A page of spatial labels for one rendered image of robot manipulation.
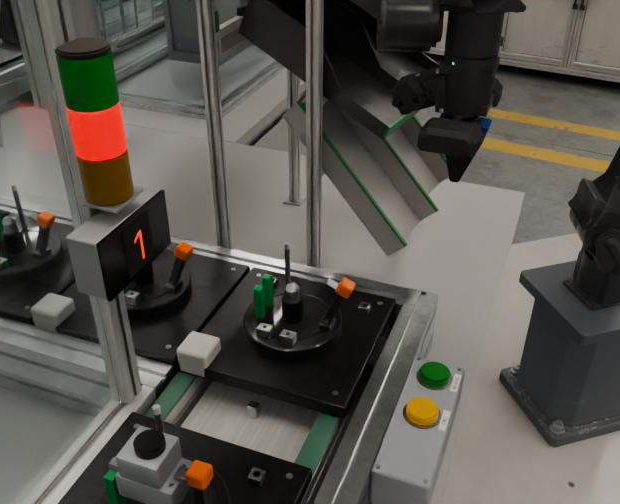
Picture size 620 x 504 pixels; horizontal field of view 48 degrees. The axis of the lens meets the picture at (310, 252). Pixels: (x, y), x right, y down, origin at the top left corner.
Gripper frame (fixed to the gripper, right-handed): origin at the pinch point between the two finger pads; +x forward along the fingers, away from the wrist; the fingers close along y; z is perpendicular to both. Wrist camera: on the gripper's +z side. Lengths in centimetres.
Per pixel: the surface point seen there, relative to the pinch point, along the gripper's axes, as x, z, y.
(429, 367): 28.2, -0.8, 6.0
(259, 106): 39, 71, -95
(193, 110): 37, 85, -80
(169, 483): 20.0, 17.4, 40.0
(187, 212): 39, 60, -34
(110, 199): -1.3, 30.0, 25.9
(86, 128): -9.0, 30.9, 26.4
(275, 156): 39, 54, -66
